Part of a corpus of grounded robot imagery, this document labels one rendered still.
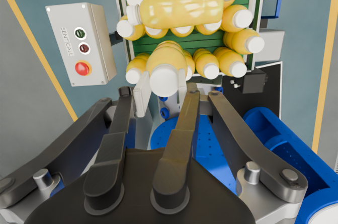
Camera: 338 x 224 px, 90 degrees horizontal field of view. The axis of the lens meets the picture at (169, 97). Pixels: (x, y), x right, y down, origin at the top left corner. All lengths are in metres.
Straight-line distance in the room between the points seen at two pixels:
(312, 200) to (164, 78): 1.03
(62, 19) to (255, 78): 0.56
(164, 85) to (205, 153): 0.32
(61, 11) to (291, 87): 1.86
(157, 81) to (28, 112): 2.20
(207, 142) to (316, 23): 1.56
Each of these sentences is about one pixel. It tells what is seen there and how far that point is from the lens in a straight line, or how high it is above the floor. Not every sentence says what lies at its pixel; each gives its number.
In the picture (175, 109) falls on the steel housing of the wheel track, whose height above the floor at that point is 0.93.
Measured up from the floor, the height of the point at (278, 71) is 0.15.
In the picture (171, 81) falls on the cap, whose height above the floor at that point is 1.33.
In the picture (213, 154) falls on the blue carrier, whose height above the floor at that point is 1.18.
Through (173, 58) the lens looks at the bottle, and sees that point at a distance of 0.25.
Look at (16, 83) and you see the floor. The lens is 2.27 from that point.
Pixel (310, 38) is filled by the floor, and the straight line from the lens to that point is 1.91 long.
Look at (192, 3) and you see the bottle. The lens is 0.37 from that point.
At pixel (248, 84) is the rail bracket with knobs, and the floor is 1.00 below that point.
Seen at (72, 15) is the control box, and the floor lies 1.10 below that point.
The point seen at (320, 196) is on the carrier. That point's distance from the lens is 1.15.
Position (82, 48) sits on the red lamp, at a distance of 0.48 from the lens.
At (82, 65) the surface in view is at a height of 1.11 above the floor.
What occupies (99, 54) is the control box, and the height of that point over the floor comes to 1.10.
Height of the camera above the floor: 1.53
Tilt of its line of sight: 65 degrees down
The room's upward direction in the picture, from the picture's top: 175 degrees counter-clockwise
